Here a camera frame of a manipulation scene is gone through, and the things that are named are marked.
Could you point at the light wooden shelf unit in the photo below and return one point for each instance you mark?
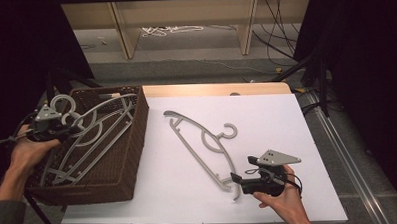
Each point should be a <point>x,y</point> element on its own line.
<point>183,9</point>

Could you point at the person's left hand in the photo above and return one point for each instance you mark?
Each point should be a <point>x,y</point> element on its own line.
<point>28,154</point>

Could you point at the brown wicker basket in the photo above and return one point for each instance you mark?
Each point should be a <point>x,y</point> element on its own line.
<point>121,154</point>

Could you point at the light wooden table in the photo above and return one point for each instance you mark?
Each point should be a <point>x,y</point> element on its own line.
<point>212,89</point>

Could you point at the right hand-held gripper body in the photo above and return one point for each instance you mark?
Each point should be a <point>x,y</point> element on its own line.
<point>272,181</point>

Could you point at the person's right hand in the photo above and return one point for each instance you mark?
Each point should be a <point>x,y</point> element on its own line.
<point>286,205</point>

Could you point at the black metal stand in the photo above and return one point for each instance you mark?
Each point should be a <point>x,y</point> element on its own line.
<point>50,87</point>
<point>323,87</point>

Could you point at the white board sheet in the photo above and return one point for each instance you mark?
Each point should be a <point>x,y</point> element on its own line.
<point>273,122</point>

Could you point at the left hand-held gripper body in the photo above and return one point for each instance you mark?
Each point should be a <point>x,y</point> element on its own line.
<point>48,125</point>

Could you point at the aluminium rail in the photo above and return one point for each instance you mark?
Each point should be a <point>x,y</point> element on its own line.
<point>348,160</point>

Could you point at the dark curtain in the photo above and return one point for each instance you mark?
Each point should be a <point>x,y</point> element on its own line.
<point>368,69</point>
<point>18,58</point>

